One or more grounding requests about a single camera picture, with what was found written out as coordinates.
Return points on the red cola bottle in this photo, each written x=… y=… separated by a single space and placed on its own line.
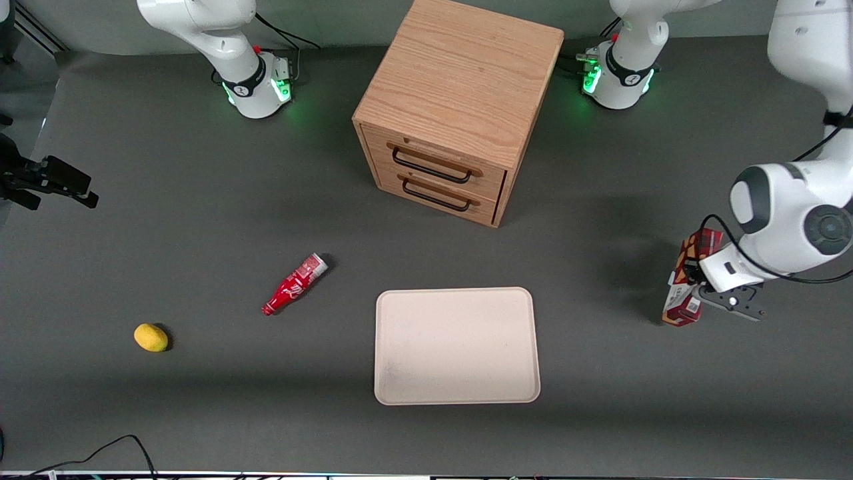
x=293 y=286

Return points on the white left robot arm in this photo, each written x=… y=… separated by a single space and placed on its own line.
x=786 y=206

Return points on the wooden drawer front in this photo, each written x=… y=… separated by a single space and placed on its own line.
x=486 y=208
x=490 y=180

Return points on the yellow lemon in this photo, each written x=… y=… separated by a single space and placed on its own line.
x=150 y=337

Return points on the beige rectangular tray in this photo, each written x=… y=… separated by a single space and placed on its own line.
x=453 y=346

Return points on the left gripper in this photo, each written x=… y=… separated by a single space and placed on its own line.
x=693 y=274

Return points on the wooden drawer cabinet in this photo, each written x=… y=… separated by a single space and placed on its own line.
x=460 y=73

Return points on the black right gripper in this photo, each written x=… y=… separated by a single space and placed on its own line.
x=14 y=174

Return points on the red tartan cookie box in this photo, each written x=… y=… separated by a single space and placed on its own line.
x=676 y=310

